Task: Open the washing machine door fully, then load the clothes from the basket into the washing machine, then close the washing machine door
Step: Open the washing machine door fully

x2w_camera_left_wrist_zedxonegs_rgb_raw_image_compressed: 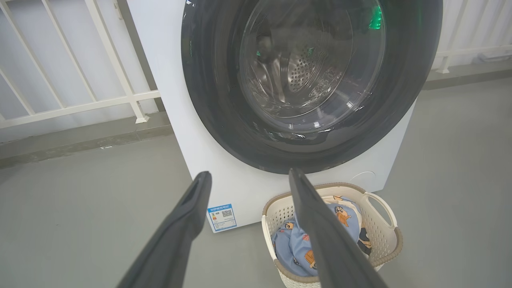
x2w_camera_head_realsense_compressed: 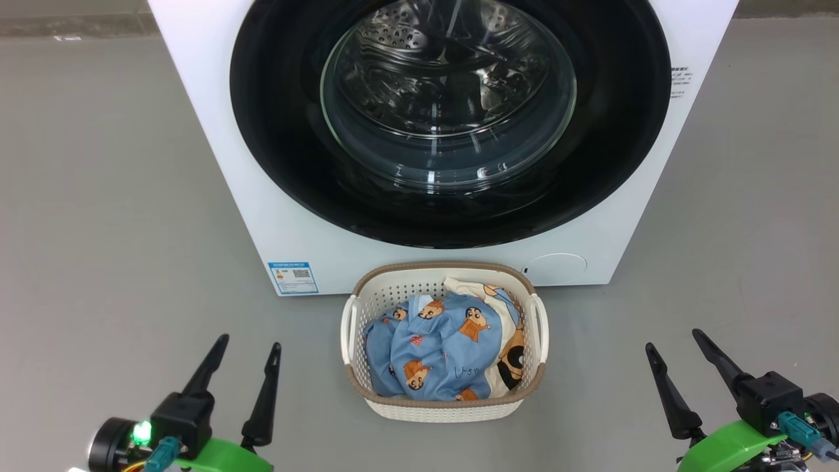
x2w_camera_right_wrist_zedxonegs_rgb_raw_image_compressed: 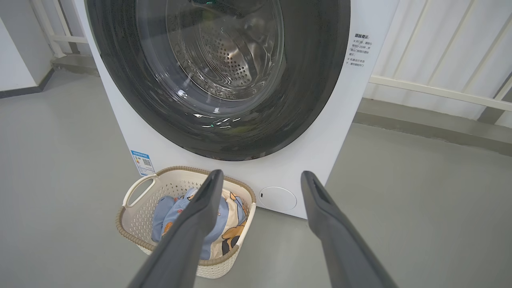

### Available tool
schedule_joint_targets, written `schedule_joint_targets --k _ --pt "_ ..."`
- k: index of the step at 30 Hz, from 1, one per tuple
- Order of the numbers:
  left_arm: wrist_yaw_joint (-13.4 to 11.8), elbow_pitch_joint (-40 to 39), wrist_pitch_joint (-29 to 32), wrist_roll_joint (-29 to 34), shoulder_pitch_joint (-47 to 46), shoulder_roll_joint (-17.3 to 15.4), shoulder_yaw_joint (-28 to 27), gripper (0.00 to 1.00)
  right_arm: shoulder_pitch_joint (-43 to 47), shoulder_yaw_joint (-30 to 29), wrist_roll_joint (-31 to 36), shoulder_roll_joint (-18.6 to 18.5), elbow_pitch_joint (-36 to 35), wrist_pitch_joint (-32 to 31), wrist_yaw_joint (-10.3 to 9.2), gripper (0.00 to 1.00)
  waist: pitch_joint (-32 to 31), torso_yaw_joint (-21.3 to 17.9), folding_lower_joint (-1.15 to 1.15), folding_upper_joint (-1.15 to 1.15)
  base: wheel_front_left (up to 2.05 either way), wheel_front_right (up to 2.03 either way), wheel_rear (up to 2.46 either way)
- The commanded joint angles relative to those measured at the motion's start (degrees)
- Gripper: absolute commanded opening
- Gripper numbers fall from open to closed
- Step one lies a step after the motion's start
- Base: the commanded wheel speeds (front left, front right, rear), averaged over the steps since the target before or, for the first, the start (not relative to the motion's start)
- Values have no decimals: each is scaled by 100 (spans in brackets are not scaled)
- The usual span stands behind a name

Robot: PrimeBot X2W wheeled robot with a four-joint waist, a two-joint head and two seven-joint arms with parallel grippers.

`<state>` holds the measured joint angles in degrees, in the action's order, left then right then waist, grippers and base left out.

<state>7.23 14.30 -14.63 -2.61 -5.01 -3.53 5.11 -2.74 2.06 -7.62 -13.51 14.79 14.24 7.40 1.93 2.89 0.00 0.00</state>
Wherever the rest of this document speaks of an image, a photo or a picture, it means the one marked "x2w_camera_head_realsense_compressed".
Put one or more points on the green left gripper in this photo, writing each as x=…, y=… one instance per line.
x=229, y=455

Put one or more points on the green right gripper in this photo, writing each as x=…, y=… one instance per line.
x=727, y=449

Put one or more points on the blue cartoon print garment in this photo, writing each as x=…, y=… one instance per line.
x=432, y=354

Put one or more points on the washing machine glass door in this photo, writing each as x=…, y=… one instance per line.
x=275, y=131

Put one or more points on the white front-load washing machine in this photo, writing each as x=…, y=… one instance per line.
x=275, y=216

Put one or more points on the blue energy label sticker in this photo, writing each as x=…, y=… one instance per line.
x=293, y=277

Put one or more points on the round white filter cover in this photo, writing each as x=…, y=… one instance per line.
x=557, y=270

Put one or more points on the cream perforated laundry basket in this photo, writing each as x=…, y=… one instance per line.
x=446, y=410

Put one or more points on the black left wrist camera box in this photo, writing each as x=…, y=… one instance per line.
x=183, y=416

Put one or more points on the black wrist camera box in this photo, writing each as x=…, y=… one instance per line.
x=183, y=416
x=770, y=400

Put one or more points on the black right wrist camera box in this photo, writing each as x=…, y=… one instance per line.
x=770, y=400

